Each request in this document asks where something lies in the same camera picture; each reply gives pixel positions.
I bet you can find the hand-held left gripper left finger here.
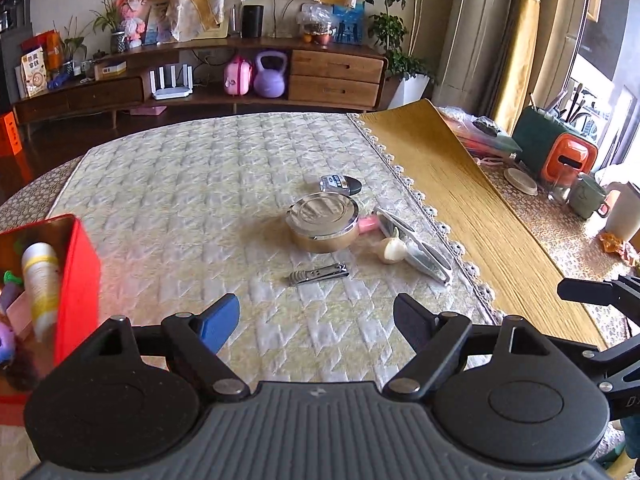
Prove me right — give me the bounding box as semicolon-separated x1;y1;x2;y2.
95;293;250;402

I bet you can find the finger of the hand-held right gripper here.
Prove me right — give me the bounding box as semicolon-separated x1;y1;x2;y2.
542;337;608;363
557;275;640;311

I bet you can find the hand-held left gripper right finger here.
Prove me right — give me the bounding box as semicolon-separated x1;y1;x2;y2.
382;293;581;400

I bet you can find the silver garlic press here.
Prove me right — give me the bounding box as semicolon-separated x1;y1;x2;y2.
372;206;454;284

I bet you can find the garlic bulb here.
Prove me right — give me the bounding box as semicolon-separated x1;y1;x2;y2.
377;229;408;264

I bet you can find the silver nail clipper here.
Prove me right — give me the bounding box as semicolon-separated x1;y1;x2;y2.
287;262;350;287

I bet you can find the gold round tin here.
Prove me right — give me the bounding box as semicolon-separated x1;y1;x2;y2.
286;192;360;253

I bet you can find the red tin box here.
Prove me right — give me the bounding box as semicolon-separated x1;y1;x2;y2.
0;213;102;426

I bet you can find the small black round tin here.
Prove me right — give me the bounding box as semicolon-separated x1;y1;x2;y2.
320;174;363;197

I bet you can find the white bottle with yellow label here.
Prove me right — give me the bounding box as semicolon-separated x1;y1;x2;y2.
21;242;63;341

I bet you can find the purple spiky toy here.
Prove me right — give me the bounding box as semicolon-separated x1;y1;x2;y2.
0;322;17;367

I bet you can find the white lidded cup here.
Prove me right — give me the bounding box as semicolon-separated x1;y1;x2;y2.
604;180;640;242

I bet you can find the green mug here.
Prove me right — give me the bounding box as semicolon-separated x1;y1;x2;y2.
569;172;612;220

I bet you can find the clear drinking glass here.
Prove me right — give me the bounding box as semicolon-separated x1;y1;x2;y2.
547;172;573;204

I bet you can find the quilted cream table mat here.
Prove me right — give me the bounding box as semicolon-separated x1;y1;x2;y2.
47;111;501;411

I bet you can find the yellow table mat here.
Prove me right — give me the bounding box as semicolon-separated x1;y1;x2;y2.
357;99;601;351

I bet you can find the round beige coaster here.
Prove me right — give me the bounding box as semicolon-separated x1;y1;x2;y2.
504;166;538;196

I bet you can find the orange container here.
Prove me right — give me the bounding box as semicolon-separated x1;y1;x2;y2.
540;132;599;188

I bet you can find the green utensil holder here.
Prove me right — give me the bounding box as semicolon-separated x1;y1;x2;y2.
511;85;598;181

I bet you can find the clear plastic bag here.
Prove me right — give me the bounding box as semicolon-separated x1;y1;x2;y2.
437;105;523;158

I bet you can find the white router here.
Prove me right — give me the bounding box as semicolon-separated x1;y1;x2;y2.
150;64;193;100

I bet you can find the pink toy suitcase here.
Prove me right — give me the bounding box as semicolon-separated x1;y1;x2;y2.
223;56;253;97

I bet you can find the purple kettlebell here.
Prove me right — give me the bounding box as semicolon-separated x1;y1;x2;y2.
253;50;288;99

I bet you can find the yellow curtain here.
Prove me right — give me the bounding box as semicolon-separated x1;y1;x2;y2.
492;0;553;133

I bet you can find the wooden tv stand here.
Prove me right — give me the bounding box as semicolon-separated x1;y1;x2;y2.
12;37;390;126

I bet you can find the white standing air conditioner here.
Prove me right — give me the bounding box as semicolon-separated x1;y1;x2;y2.
432;0;516;121

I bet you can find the small white box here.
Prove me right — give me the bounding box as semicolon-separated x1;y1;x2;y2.
94;60;127;81

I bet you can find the orange gift bag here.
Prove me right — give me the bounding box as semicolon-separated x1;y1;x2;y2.
0;110;22;158

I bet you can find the potted tree in white planter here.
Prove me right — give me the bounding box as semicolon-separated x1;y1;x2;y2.
361;0;446;111

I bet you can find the potted orchid plant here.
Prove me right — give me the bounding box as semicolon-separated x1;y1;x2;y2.
90;0;128;54

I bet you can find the blue picture card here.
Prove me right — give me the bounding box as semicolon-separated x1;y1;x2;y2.
332;2;366;45

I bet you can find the black speaker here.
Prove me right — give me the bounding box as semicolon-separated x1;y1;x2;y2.
241;5;264;38

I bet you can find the small potted plant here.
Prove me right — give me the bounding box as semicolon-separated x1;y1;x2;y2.
55;15;88;76

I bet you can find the printed snack bag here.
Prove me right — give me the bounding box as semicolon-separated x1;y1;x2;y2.
21;46;51;98

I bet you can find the plastic bag of fruit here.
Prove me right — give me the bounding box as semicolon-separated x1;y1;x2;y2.
296;2;335;46

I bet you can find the pink doll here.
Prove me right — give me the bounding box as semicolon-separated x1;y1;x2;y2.
116;0;151;48

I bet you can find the red gift box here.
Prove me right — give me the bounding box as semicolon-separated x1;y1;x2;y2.
20;30;63;73

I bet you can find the black cabinet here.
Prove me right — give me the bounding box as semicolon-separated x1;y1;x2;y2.
0;0;33;116

